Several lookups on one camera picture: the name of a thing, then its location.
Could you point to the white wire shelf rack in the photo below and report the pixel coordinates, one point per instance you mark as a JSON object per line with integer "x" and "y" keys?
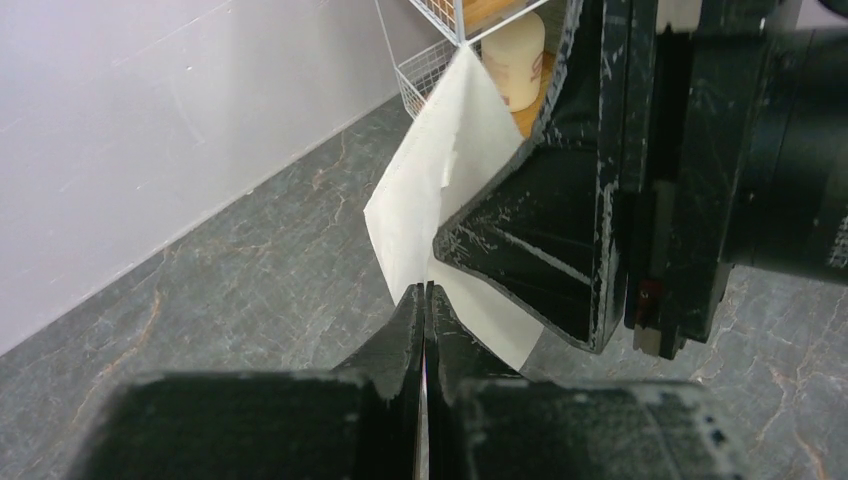
{"x": 422, "y": 37}

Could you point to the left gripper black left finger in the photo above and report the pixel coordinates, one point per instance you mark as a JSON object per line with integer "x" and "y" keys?
{"x": 358, "y": 420}

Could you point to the white bottle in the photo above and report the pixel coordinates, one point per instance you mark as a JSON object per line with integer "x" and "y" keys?
{"x": 513, "y": 56}

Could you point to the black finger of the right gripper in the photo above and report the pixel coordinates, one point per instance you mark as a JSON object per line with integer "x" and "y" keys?
{"x": 577, "y": 139}
{"x": 545, "y": 235}

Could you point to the white paper coffee filter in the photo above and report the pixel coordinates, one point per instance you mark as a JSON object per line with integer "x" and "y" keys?
{"x": 460, "y": 139}

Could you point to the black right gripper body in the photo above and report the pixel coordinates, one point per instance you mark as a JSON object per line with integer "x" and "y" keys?
{"x": 696, "y": 81}

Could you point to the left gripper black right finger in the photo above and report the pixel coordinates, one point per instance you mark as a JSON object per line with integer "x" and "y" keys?
{"x": 487, "y": 421}

